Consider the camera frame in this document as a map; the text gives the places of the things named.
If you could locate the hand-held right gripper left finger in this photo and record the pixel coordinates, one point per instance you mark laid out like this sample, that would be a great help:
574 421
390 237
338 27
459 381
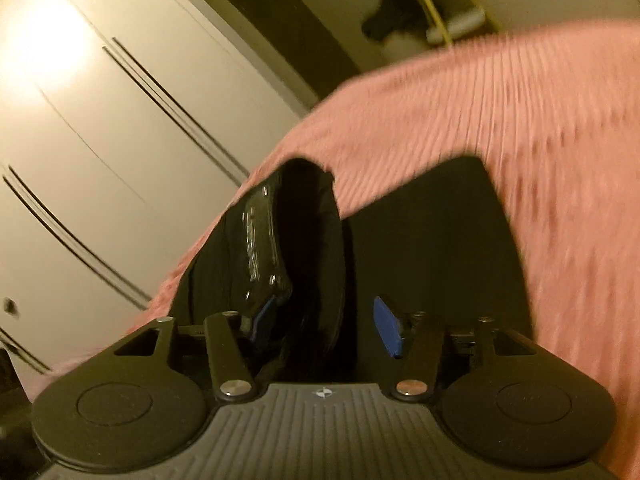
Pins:
257 317

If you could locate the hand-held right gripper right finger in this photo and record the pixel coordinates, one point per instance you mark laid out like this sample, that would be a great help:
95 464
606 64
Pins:
387 325

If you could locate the black pants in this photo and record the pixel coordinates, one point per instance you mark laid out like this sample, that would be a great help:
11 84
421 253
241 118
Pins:
440 240

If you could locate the pink ribbed blanket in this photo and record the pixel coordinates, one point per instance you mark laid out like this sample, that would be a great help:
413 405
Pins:
500 110

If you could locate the white wardrobe doors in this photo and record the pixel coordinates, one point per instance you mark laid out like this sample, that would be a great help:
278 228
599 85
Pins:
100 110

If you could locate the dark wooden door panel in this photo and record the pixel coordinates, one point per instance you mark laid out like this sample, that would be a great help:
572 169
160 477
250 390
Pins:
300 20

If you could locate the round side table yellow legs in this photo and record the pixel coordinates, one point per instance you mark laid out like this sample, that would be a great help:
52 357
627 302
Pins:
465 22

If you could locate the dark bundled cloth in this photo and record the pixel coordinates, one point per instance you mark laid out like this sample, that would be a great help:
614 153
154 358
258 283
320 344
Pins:
392 12

